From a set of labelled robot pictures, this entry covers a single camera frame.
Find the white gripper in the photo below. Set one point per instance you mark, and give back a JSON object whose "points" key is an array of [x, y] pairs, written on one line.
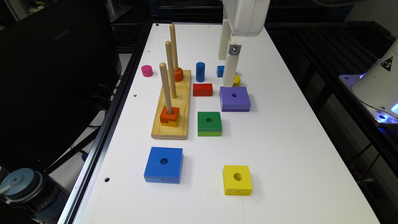
{"points": [[245, 18]]}

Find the green square block with hole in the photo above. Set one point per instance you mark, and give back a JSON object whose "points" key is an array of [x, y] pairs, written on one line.
{"points": [[209, 123]]}

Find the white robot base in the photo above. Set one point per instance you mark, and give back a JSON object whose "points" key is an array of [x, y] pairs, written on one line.
{"points": [[376, 89]]}

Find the small blue rectangular block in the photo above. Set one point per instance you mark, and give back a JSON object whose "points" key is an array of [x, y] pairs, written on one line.
{"points": [[220, 71]]}

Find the yellow octagonal block with hole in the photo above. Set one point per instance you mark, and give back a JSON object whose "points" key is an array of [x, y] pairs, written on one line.
{"points": [[237, 80]]}

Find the blue cylinder block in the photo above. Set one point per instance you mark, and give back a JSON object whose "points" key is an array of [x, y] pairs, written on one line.
{"points": [[200, 72]]}

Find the red rectangular block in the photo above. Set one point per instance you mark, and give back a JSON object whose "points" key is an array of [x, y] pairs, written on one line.
{"points": [[202, 89]]}

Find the purple square block with hole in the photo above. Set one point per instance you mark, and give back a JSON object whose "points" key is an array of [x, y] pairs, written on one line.
{"points": [[235, 99]]}

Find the orange round block on peg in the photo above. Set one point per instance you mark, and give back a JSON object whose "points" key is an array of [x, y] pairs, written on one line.
{"points": [[178, 75]]}

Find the pink cylinder block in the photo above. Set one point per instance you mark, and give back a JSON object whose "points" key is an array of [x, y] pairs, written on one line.
{"points": [[147, 71]]}

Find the yellow block under orange block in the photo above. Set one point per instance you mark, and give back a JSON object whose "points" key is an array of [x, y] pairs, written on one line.
{"points": [[172, 123]]}

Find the orange square block on peg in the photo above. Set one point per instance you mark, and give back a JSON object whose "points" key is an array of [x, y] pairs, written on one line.
{"points": [[165, 117]]}

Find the yellow square block with hole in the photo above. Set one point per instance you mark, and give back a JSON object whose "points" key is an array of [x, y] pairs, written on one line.
{"points": [[237, 180]]}

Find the blue square block with hole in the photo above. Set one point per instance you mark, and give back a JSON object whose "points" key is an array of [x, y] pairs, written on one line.
{"points": [[164, 165]]}

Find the middle wooden peg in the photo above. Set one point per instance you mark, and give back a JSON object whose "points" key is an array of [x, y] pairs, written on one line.
{"points": [[168, 47]]}

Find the wooden peg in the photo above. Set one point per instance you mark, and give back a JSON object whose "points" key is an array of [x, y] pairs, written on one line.
{"points": [[174, 46], [168, 47], [165, 85]]}

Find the rear wooden peg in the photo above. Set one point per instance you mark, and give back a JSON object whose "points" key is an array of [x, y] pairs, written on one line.
{"points": [[174, 46]]}

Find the front wooden peg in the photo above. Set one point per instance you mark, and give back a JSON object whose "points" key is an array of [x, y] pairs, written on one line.
{"points": [[165, 85]]}

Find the wooden peg base board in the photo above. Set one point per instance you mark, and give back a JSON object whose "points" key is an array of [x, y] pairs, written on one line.
{"points": [[181, 101]]}

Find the black Samsung monitor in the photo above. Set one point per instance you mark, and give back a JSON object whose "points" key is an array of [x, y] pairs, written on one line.
{"points": [[59, 68]]}

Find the blue lidded water bottle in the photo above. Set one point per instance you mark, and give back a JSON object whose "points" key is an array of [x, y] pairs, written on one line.
{"points": [[35, 194]]}

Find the black aluminium table frame rail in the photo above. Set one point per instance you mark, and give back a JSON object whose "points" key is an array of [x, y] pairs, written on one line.
{"points": [[98, 151]]}

